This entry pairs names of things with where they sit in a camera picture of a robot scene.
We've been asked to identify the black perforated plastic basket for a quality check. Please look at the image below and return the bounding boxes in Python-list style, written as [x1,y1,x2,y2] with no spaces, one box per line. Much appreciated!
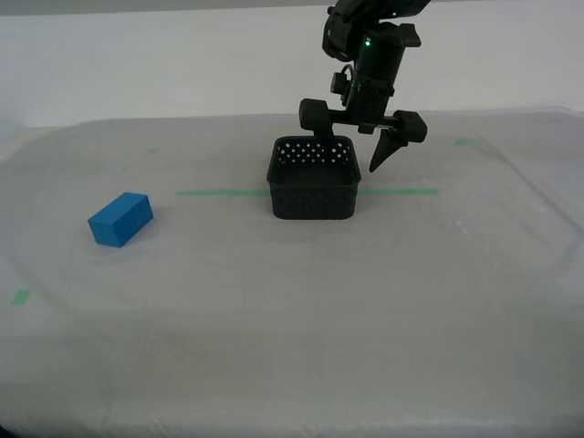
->
[266,135,363,222]

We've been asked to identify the white table cloth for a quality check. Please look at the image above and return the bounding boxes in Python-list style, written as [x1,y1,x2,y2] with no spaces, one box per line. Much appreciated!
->
[0,107,584,438]

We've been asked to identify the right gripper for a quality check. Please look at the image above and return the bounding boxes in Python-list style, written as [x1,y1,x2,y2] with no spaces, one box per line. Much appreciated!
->
[298,25,429,173]

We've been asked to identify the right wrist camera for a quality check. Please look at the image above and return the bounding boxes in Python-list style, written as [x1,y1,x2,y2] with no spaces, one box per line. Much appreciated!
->
[329,71,351,96]

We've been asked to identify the blue rectangular block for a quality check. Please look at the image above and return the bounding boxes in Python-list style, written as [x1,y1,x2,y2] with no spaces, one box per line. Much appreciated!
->
[87,192,154,249]

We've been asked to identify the long green tape strip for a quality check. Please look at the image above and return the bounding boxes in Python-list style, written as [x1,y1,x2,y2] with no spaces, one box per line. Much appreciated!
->
[175,188,440,198]

